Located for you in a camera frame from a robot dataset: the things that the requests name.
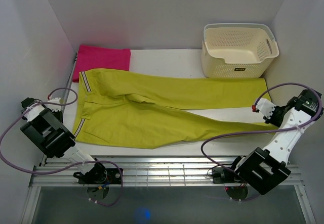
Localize yellow-green trousers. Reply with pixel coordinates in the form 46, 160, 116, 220
73, 69, 273, 149

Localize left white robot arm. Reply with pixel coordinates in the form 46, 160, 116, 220
20, 98, 108, 184

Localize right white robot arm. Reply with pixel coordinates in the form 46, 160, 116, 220
228, 89, 323, 195

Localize folded pink trousers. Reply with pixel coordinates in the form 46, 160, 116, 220
72, 45, 131, 82

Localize cream perforated plastic basket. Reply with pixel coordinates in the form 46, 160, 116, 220
201, 23, 279, 78

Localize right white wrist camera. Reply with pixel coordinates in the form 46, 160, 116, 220
252, 98, 276, 118

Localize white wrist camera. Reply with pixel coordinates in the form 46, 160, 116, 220
48, 97, 62, 105
252, 98, 276, 118

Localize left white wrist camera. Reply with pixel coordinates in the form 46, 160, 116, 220
48, 97, 62, 105

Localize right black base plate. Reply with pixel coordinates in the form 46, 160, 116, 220
207, 166, 260, 202

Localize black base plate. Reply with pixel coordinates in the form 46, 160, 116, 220
207, 166, 260, 202
73, 165, 122, 201

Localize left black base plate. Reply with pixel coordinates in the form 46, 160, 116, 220
73, 165, 122, 201

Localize aluminium rail frame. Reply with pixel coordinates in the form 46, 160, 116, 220
21, 155, 317, 224

